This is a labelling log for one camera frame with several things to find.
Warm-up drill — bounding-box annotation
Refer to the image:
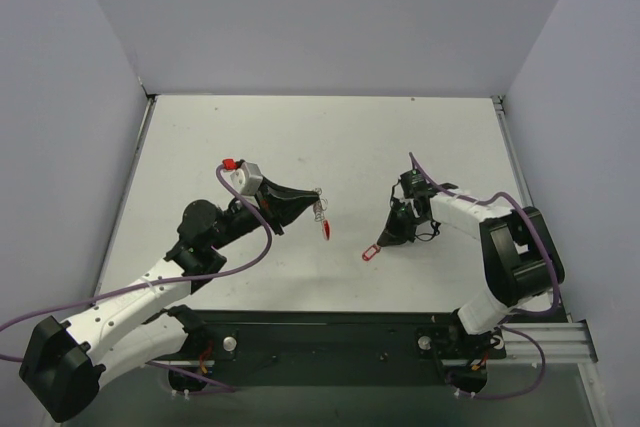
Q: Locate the red tagged key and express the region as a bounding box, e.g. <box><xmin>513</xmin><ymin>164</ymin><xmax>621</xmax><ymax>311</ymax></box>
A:
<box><xmin>361</xmin><ymin>244</ymin><xmax>382</xmax><ymax>262</ymax></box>

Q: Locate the red round key tag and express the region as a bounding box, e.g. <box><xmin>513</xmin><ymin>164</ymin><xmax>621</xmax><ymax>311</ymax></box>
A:
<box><xmin>321</xmin><ymin>219</ymin><xmax>331</xmax><ymax>241</ymax></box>

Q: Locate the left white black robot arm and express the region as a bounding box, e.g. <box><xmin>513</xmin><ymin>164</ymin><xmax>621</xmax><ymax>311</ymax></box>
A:
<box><xmin>19</xmin><ymin>176</ymin><xmax>321</xmax><ymax>423</ymax></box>

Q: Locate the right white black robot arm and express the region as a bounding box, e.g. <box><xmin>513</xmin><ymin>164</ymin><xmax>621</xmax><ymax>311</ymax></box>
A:
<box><xmin>362</xmin><ymin>168</ymin><xmax>565</xmax><ymax>336</ymax></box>

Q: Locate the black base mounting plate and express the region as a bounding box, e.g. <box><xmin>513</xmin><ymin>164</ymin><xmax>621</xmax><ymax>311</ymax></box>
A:
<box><xmin>159</xmin><ymin>310</ymin><xmax>506</xmax><ymax>388</ymax></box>

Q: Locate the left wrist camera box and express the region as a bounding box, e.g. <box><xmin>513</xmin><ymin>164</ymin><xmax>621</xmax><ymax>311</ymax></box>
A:
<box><xmin>231</xmin><ymin>160</ymin><xmax>264</xmax><ymax>197</ymax></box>

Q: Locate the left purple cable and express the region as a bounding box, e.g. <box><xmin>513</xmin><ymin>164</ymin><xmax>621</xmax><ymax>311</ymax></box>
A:
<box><xmin>0</xmin><ymin>157</ymin><xmax>274</xmax><ymax>363</ymax></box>

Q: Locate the purple cable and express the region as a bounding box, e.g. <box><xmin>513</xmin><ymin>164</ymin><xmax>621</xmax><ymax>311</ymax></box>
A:
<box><xmin>408</xmin><ymin>150</ymin><xmax>561</xmax><ymax>401</ymax></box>
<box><xmin>0</xmin><ymin>157</ymin><xmax>274</xmax><ymax>363</ymax></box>

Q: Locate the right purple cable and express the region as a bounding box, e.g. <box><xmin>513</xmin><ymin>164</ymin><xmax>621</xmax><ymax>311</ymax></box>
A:
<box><xmin>408</xmin><ymin>150</ymin><xmax>561</xmax><ymax>401</ymax></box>

